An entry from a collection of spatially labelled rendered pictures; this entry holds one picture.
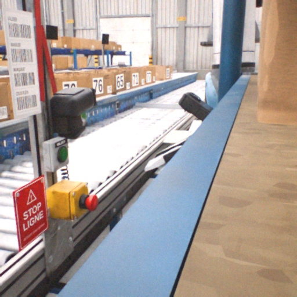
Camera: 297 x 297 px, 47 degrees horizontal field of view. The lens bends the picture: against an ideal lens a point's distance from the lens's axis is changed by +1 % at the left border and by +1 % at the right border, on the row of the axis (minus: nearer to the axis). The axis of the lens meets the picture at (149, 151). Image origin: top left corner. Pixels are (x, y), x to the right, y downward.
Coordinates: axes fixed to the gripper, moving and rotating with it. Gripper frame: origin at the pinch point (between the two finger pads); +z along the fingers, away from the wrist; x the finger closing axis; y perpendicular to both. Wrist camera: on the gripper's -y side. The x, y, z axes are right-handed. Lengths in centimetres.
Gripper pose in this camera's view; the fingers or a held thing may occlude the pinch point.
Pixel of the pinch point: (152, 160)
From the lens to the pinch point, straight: 70.8
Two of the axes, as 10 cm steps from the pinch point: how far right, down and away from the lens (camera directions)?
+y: 4.8, 8.7, 0.9
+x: 2.9, -2.6, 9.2
